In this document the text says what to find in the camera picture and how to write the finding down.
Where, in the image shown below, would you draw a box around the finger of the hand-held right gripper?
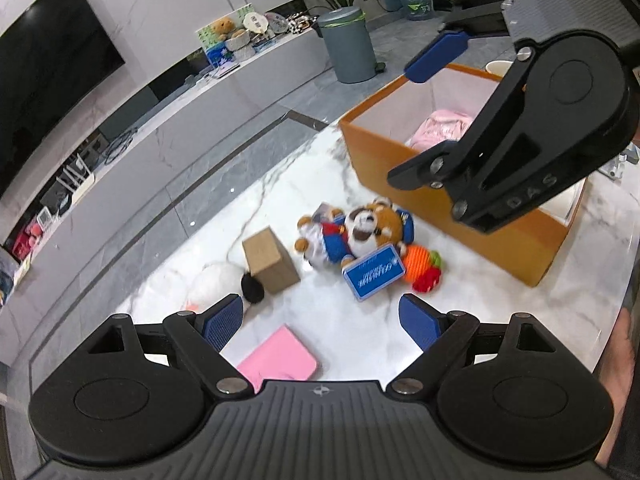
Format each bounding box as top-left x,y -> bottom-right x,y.
404,0 -> 521,83
387,45 -> 601,233

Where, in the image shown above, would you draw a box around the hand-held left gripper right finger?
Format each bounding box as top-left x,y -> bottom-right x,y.
387,294 -> 576,398

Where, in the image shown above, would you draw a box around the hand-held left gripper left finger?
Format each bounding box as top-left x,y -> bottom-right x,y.
70,294 -> 253,398

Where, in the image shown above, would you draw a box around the white sheep plush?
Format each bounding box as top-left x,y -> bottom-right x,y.
182,261 -> 266,311

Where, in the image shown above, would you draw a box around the crocheted orange toy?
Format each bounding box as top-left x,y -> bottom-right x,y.
400,244 -> 445,293

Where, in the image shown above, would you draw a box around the pink plush pouch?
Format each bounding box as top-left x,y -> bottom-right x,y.
407,109 -> 473,151

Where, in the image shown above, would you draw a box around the small blue box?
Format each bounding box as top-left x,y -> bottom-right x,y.
342,242 -> 407,302

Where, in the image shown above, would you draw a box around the pink notebook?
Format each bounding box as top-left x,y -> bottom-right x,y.
235,325 -> 319,393

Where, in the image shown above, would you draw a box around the brown cardboard box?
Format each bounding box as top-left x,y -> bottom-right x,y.
242,226 -> 301,295

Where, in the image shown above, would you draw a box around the red panda plush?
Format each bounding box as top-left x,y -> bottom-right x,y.
294,198 -> 417,269

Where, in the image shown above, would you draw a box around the orange storage box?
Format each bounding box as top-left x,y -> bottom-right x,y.
338,63 -> 588,288

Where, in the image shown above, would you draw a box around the person's right forearm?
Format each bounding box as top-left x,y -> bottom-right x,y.
595,305 -> 640,413

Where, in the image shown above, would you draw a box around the grey pedal trash can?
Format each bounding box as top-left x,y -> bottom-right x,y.
317,6 -> 386,84

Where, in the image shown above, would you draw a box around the silver metal stand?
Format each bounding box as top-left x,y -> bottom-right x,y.
602,142 -> 640,179

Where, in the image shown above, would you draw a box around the black white checkered ornament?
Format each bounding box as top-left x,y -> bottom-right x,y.
287,10 -> 318,36

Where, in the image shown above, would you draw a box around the grey marble television console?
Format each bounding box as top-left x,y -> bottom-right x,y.
0,25 -> 341,306

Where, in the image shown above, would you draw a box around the white woven basket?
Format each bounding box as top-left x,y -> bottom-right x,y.
225,30 -> 253,52

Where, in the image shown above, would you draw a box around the white router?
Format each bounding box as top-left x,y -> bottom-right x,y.
52,155 -> 96,206

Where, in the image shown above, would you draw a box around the pink boxes on console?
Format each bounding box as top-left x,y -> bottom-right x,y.
12,215 -> 46,257

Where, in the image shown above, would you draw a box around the green picture card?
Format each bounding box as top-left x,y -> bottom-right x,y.
195,5 -> 256,68

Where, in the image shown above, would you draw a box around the black television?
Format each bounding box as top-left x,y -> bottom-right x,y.
0,0 -> 126,196

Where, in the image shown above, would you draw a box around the black cables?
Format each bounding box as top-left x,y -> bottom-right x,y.
102,127 -> 136,166

